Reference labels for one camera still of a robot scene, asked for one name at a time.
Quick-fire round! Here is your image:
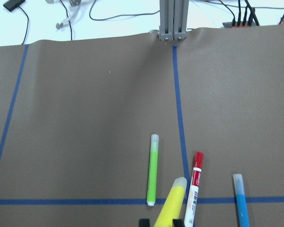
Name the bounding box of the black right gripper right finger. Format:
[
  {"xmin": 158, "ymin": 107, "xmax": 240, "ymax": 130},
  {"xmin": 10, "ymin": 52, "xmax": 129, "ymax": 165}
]
[{"xmin": 172, "ymin": 219, "xmax": 184, "ymax": 227}]

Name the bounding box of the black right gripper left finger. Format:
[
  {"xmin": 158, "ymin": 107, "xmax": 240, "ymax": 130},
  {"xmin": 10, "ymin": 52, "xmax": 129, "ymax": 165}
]
[{"xmin": 139, "ymin": 218, "xmax": 149, "ymax": 227}]

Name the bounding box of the yellow highlighter pen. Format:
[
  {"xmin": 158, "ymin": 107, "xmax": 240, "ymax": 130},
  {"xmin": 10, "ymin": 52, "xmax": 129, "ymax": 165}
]
[{"xmin": 154, "ymin": 177, "xmax": 187, "ymax": 227}]

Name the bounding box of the green marker pen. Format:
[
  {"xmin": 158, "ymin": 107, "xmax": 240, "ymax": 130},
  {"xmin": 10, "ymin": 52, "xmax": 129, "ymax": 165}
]
[{"xmin": 146, "ymin": 134, "xmax": 159, "ymax": 207}]

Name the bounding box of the blue highlighter pen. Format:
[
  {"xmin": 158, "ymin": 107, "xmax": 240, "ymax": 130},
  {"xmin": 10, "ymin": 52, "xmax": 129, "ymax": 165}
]
[{"xmin": 233, "ymin": 174, "xmax": 250, "ymax": 227}]

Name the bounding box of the red white marker pen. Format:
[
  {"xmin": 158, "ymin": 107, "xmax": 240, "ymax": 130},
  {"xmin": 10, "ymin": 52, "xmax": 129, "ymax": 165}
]
[{"xmin": 184, "ymin": 151, "xmax": 204, "ymax": 227}]

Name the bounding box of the small black square device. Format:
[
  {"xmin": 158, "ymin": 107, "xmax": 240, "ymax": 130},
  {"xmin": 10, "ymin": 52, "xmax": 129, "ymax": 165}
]
[{"xmin": 3, "ymin": 0, "xmax": 25, "ymax": 12}]

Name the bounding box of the grey aluminium post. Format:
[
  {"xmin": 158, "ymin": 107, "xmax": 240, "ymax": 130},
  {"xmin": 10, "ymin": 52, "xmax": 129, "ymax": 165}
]
[{"xmin": 159, "ymin": 0, "xmax": 189, "ymax": 41}]

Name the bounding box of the orange terminal block with cables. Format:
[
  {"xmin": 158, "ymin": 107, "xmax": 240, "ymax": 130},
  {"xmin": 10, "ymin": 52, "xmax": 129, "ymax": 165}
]
[{"xmin": 222, "ymin": 17, "xmax": 284, "ymax": 28}]

